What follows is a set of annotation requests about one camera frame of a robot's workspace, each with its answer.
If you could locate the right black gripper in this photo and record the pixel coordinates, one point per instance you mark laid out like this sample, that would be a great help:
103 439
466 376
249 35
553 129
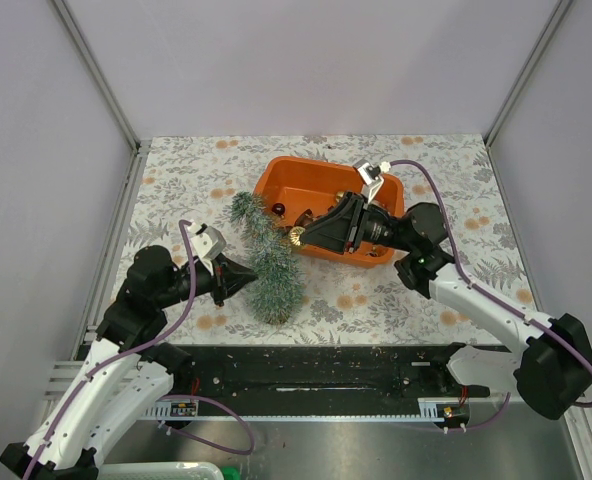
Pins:
353 226

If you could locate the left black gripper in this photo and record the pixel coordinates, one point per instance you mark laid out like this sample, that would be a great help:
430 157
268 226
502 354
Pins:
218 281

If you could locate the gold flower ornament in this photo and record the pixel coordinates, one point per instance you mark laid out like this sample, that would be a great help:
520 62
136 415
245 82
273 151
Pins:
294 236

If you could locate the small frosted christmas tree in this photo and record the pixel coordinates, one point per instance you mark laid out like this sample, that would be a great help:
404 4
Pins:
277 293

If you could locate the orange plastic tray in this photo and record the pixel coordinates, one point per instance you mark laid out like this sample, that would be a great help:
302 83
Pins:
301 184

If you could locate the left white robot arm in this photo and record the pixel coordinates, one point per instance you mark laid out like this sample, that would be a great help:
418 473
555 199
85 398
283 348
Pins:
127 367

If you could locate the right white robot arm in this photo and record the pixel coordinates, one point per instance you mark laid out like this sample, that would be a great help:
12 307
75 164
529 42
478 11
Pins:
547 361

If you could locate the dark glossy bauble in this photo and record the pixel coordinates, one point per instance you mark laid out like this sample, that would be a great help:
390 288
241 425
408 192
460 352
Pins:
278 209

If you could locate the floral patterned table mat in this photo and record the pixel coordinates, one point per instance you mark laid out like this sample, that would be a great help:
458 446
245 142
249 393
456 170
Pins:
196 178

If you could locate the green object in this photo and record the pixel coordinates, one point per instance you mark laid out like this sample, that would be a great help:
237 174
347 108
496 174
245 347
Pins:
230 473

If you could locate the white plastic bin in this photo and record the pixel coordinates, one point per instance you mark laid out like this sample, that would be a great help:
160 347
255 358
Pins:
161 471

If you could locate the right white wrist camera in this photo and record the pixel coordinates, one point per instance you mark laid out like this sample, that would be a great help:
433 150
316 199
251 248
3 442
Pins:
372 177

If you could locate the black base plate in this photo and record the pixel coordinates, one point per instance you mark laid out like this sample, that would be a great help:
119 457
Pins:
322 382

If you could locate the aluminium frame rail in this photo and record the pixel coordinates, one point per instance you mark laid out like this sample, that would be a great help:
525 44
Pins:
66 17

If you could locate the white slotted cable duct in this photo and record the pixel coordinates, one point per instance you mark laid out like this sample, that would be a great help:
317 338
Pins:
170 411

